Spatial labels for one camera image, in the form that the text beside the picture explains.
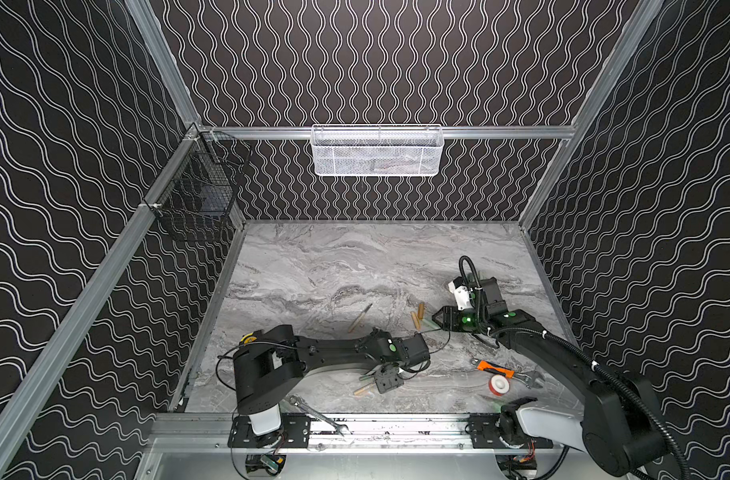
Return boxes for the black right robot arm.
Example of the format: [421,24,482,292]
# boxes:
[432,273,691,479]

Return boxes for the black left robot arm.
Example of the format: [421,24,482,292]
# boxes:
[228,324,431,436]

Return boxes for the green pen cap on table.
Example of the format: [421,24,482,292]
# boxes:
[421,319,439,332]

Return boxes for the tan pen cap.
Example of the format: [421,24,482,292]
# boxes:
[411,302,425,331]

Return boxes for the tan pen with dark tip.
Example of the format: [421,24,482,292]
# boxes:
[348,303,373,333]

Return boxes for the red white tape roll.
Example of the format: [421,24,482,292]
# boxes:
[488,375,511,396]

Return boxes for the silver wrench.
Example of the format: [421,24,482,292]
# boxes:
[288,395,350,436]

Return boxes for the yellow black tape measure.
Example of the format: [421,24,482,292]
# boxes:
[240,332,257,345]

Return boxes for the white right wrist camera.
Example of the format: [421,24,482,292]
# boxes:
[448,276,477,311]

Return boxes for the orange handled utility knife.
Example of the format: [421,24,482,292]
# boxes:
[472,359,516,380]

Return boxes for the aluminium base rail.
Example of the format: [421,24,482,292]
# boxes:
[154,413,630,454]

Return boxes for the white wire mesh basket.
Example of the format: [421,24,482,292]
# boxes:
[310,124,445,177]

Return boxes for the black wire basket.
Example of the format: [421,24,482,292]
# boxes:
[152,132,255,244]

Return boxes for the aluminium corner frame post right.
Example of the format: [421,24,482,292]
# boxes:
[519,0,664,232]

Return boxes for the aluminium corner frame post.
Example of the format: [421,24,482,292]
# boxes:
[126,0,201,126]
[519,0,664,232]

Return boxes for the aluminium corner frame post left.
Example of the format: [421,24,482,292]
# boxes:
[126,0,201,126]

